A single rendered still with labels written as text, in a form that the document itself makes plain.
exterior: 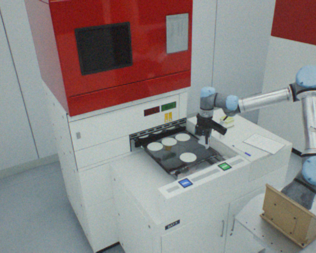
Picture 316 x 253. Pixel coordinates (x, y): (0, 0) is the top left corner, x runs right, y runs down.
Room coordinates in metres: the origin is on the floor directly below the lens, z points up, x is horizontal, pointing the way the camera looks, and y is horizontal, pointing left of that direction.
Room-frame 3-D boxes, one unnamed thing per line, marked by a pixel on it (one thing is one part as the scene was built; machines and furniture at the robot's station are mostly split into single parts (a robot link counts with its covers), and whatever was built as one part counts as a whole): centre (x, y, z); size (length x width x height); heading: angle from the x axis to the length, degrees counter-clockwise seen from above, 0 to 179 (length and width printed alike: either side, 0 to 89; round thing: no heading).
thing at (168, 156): (1.61, -0.13, 0.90); 0.34 x 0.34 x 0.01; 29
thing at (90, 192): (2.01, 0.31, 0.41); 0.82 x 0.71 x 0.82; 119
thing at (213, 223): (1.56, -0.25, 0.41); 0.97 x 0.64 x 0.82; 119
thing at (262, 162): (1.71, -0.52, 0.89); 0.62 x 0.35 x 0.14; 29
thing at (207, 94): (1.44, -0.27, 1.32); 0.09 x 0.08 x 0.11; 62
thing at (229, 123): (1.76, -0.47, 1.00); 0.07 x 0.07 x 0.07; 33
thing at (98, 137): (1.71, 0.15, 1.02); 0.82 x 0.03 x 0.40; 119
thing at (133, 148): (1.79, -0.01, 0.89); 0.44 x 0.02 x 0.10; 119
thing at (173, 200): (1.26, -0.25, 0.89); 0.55 x 0.09 x 0.14; 119
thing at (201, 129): (1.45, -0.26, 1.16); 0.09 x 0.08 x 0.12; 66
